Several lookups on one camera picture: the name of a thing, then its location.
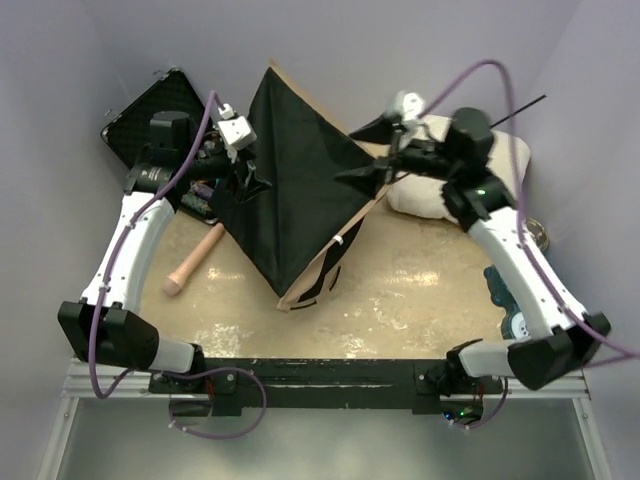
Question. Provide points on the beige wooden handle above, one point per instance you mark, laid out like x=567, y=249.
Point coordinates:
x=176, y=281

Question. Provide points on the black tent pole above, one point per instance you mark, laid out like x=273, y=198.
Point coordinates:
x=518, y=111

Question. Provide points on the beige fabric pet tent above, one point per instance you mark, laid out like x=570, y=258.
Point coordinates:
x=296, y=232

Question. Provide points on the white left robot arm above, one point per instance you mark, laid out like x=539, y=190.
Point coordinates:
x=103, y=327

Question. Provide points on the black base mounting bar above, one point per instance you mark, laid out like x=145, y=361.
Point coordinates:
x=416, y=385

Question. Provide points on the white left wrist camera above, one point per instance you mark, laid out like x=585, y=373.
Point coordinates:
x=235, y=130

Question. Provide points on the clear glass bowl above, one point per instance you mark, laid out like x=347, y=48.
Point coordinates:
x=538, y=233

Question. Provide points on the white fluffy pillow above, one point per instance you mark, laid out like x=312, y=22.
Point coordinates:
x=430, y=198

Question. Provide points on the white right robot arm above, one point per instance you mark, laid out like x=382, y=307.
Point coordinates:
x=563, y=336

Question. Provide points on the aluminium frame rail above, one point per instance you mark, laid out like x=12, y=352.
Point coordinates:
x=323, y=419

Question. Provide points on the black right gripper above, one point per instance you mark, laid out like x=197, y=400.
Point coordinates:
x=368, y=178

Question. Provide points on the black poker chip case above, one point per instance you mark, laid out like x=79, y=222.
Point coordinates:
x=158, y=129

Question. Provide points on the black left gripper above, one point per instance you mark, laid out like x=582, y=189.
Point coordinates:
x=253, y=183

